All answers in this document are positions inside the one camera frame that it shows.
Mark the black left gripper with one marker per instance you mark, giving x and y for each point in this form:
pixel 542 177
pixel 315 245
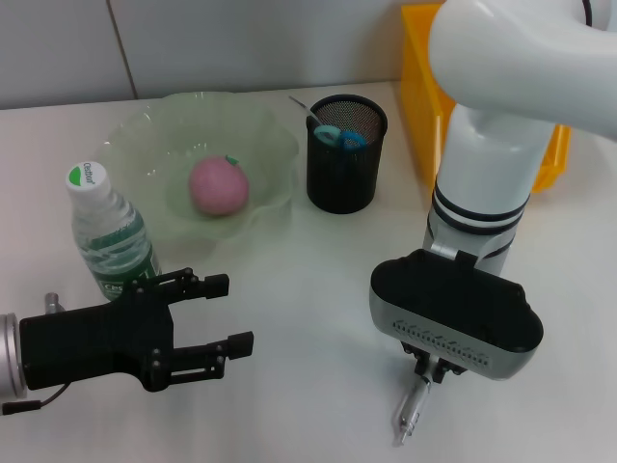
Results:
pixel 96 342

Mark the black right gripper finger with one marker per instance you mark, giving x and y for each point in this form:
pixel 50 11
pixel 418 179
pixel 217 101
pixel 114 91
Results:
pixel 446 369
pixel 420 362

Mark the white pen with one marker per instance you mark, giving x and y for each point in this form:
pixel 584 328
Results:
pixel 410 410

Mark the pink toy peach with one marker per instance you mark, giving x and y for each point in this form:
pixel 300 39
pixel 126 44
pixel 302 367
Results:
pixel 219 185

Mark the clear plastic water bottle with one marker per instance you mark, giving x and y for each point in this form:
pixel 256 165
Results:
pixel 106 231

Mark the blue scissors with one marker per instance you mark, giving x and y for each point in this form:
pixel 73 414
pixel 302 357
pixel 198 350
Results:
pixel 354 141

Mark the transparent plastic ruler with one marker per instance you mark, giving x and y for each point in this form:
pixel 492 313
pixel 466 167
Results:
pixel 303 108

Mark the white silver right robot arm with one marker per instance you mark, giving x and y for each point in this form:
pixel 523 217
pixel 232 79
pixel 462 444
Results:
pixel 482 144

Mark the black mesh pen holder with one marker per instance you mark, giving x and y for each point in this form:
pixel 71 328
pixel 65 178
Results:
pixel 344 188

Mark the green glass fruit plate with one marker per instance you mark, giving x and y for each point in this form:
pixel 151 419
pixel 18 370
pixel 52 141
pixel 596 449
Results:
pixel 154 135

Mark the yellow plastic bin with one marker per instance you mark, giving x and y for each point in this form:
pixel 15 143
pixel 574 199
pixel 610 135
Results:
pixel 419 96

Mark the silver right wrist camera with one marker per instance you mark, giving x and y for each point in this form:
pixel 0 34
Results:
pixel 458 299

